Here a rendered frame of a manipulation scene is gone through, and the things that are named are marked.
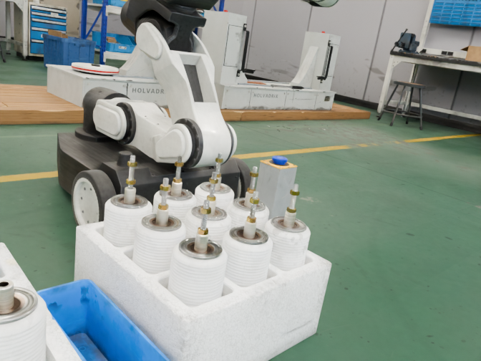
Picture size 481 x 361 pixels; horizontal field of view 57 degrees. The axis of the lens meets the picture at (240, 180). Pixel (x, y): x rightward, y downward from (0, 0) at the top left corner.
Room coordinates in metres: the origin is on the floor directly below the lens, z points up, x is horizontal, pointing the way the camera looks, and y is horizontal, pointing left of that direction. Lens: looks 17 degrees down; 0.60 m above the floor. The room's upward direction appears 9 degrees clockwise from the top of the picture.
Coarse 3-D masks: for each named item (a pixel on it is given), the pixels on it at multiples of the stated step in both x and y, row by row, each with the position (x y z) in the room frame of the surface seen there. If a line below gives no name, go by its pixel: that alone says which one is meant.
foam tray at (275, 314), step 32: (96, 224) 0.87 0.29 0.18; (96, 256) 0.78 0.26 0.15; (128, 256) 0.78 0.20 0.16; (320, 256) 0.88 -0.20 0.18; (128, 288) 0.70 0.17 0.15; (160, 288) 0.66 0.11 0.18; (224, 288) 0.71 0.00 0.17; (256, 288) 0.71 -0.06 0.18; (288, 288) 0.76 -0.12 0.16; (320, 288) 0.84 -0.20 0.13; (160, 320) 0.62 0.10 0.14; (192, 320) 0.59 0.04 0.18; (224, 320) 0.64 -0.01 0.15; (256, 320) 0.70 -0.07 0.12; (288, 320) 0.77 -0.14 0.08; (192, 352) 0.59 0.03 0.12; (224, 352) 0.65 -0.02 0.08; (256, 352) 0.71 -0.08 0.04
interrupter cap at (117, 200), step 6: (114, 198) 0.85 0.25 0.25; (120, 198) 0.86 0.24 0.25; (138, 198) 0.87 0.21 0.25; (144, 198) 0.87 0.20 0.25; (114, 204) 0.82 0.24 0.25; (120, 204) 0.82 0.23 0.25; (126, 204) 0.83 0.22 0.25; (132, 204) 0.84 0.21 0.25; (138, 204) 0.84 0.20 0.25; (144, 204) 0.84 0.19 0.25
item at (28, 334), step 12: (36, 312) 0.45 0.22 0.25; (0, 324) 0.42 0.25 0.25; (12, 324) 0.43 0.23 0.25; (24, 324) 0.43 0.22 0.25; (36, 324) 0.45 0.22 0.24; (0, 336) 0.41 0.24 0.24; (12, 336) 0.42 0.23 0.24; (24, 336) 0.43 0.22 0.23; (36, 336) 0.44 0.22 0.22; (0, 348) 0.41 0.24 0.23; (12, 348) 0.42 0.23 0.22; (24, 348) 0.43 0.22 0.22; (36, 348) 0.45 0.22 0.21; (0, 360) 0.41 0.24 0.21; (12, 360) 0.42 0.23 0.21; (24, 360) 0.43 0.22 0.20; (36, 360) 0.45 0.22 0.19
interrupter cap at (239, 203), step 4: (236, 200) 0.95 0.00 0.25; (240, 200) 0.96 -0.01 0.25; (244, 200) 0.96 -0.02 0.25; (236, 204) 0.93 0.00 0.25; (240, 204) 0.93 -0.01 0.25; (260, 204) 0.95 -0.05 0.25; (264, 204) 0.95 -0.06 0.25; (240, 208) 0.91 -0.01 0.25; (244, 208) 0.90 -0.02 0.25; (248, 208) 0.91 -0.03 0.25; (256, 208) 0.92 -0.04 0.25; (260, 208) 0.92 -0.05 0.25; (264, 208) 0.93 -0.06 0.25
